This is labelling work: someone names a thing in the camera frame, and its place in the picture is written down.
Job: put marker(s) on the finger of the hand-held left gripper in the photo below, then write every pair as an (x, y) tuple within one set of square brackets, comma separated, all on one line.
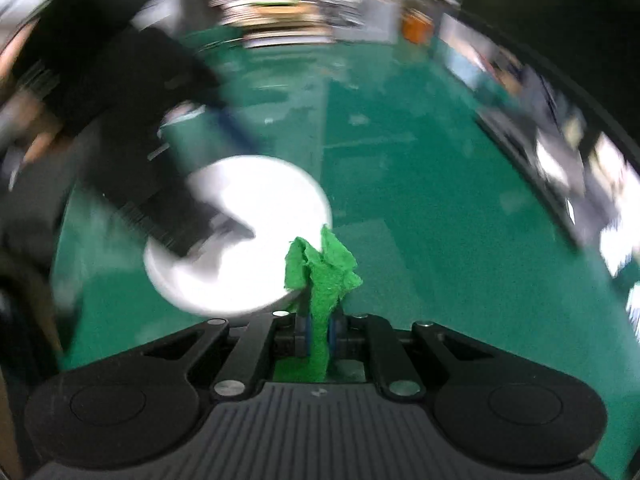
[(237, 132), (165, 210)]

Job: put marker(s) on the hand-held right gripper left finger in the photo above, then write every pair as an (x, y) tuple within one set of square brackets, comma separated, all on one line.
[(304, 334)]

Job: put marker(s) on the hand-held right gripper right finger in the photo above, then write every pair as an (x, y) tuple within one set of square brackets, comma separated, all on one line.
[(332, 334)]

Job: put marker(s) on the green cloth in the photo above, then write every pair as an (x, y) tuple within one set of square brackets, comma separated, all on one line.
[(322, 280)]

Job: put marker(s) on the white bowl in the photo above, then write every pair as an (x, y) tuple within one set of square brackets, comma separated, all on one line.
[(270, 220)]

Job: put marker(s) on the person's left hand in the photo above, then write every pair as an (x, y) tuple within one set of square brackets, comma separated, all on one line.
[(42, 144)]

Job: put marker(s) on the stack of books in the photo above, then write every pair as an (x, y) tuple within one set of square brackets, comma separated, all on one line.
[(280, 25)]

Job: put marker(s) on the orange jar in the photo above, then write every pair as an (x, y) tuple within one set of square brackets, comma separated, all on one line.
[(417, 27)]

